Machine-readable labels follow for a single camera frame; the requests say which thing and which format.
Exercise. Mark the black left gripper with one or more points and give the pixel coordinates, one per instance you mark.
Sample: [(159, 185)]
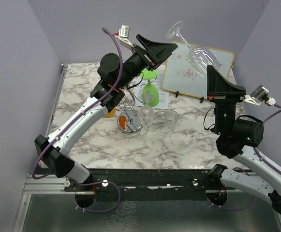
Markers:
[(155, 53)]

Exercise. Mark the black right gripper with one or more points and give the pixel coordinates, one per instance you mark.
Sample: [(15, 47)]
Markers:
[(219, 90)]

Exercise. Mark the clear wine glass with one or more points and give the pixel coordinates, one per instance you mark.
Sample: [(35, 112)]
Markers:
[(199, 57), (146, 112)]

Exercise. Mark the green plastic wine glass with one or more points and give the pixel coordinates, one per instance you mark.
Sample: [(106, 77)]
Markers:
[(149, 76)]

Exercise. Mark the clear short tumbler glass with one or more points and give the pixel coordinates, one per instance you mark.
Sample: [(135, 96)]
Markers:
[(170, 119)]

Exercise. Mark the light orange plastic wine glass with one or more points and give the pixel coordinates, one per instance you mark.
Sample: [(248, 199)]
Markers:
[(110, 114)]

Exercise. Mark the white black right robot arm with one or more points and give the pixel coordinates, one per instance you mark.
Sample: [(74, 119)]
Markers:
[(239, 137)]

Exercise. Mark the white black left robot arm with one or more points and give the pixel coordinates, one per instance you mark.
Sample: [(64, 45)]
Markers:
[(115, 74)]

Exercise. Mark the chrome wine glass rack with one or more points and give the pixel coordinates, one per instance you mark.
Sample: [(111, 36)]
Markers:
[(128, 120)]

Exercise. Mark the yellow framed whiteboard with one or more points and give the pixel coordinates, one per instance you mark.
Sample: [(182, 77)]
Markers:
[(180, 76)]

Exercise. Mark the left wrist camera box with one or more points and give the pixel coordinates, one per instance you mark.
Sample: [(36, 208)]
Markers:
[(123, 37)]

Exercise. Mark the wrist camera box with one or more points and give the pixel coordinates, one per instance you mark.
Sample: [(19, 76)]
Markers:
[(123, 37), (260, 95)]

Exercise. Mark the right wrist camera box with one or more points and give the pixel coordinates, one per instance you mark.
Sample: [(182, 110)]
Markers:
[(260, 95)]

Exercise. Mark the black mounting rail base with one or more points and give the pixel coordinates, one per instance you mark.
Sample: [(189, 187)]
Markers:
[(150, 185)]

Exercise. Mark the aluminium frame rail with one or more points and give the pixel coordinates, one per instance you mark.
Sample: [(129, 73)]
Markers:
[(51, 185)]

